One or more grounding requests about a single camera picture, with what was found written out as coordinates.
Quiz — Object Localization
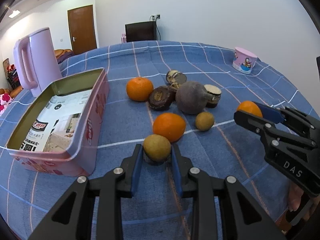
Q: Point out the orange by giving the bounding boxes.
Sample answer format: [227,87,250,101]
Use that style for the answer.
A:
[236,101,263,118]
[152,113,186,142]

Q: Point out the large purple round beet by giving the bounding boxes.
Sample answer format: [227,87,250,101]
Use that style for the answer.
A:
[175,81,210,115]

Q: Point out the small brown kiwi fruit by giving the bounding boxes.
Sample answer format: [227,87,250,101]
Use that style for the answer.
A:
[143,134,171,162]

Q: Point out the person's right hand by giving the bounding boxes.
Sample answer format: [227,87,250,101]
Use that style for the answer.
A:
[288,183,304,212]

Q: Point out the pink cartoon mug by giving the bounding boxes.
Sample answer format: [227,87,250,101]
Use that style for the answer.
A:
[233,47,258,74]

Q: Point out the pink metal tin box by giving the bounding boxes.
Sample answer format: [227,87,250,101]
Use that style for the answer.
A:
[6,68,110,177]

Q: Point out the printed leaflet in tin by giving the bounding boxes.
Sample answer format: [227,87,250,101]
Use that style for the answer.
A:
[20,89,91,152]

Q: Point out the small yam piece middle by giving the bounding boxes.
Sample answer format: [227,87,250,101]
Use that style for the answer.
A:
[169,82,180,93]

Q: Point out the orange mandarin at back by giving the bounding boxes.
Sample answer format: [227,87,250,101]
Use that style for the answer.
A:
[126,77,153,102]

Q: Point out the pink floral cushion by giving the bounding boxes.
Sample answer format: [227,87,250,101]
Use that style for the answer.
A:
[0,93,12,115]

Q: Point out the brown leather sofa left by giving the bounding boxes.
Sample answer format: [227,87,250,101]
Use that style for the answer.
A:
[0,86,23,99]

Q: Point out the brown leather sofa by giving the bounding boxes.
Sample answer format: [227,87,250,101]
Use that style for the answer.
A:
[54,49,74,64]
[0,86,23,99]

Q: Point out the pink electric kettle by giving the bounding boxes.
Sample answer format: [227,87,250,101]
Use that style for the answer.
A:
[14,27,62,98]

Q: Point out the black television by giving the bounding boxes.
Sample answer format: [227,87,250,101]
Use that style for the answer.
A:
[125,21,157,42]

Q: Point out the pink box beside television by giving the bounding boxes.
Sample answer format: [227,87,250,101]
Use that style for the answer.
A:
[121,33,126,43]

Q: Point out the brown leather sofa far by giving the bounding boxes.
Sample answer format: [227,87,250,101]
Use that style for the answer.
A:
[54,49,74,64]

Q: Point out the brown wooden door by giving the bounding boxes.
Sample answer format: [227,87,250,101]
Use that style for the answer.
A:
[67,5,97,55]

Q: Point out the wall socket with plug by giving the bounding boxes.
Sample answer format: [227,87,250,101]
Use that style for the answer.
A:
[149,15,161,22]

